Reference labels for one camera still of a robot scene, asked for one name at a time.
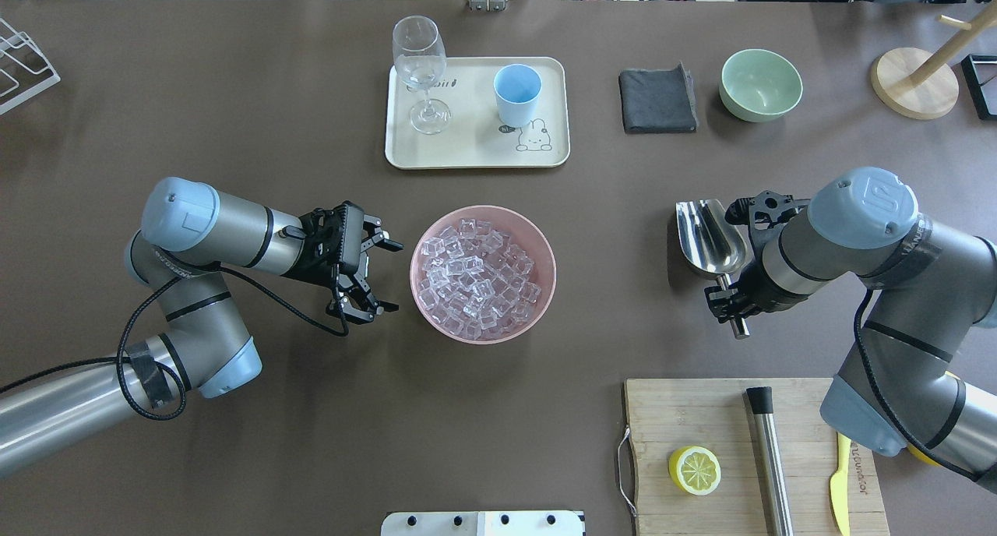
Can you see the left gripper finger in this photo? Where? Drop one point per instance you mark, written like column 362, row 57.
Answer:
column 352, row 300
column 372, row 234

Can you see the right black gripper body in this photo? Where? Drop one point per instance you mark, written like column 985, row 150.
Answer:
column 757, row 292

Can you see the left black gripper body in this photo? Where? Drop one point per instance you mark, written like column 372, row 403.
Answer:
column 318, row 267

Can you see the steel ice scoop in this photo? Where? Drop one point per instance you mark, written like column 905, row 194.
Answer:
column 710, row 243

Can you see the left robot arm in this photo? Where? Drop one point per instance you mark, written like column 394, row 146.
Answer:
column 191, row 236

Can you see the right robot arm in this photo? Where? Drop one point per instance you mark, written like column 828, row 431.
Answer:
column 926, row 285

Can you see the clear ice cubes pile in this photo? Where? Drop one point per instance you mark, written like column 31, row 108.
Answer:
column 479, row 279

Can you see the light blue cup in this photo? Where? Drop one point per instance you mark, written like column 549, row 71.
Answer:
column 517, row 88

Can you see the pink bowl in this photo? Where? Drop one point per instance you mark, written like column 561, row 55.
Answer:
column 483, row 274

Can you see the cream serving tray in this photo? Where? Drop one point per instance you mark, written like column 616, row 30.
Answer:
column 476, row 137

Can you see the bamboo cutting board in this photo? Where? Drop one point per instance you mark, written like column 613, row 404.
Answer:
column 665, row 415

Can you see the half lemon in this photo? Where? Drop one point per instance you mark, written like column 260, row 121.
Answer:
column 695, row 470

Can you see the clear wine glass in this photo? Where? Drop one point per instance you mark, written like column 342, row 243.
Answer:
column 420, row 62

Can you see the green bowl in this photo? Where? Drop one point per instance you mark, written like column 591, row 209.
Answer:
column 758, row 85

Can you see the yellow plastic knife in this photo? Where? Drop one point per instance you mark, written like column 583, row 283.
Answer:
column 839, row 485

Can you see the grey folded cloth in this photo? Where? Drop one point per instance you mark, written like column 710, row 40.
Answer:
column 658, row 100

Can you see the whole yellow lemon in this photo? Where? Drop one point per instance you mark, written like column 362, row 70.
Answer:
column 917, row 453

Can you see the wooden mug tree stand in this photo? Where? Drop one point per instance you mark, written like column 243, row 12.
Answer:
column 920, row 84

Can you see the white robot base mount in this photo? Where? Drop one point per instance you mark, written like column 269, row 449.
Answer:
column 494, row 522

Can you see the black frame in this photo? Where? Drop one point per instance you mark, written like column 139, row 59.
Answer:
column 979, row 73

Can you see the white wire rack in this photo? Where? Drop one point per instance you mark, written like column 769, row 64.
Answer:
column 25, row 69

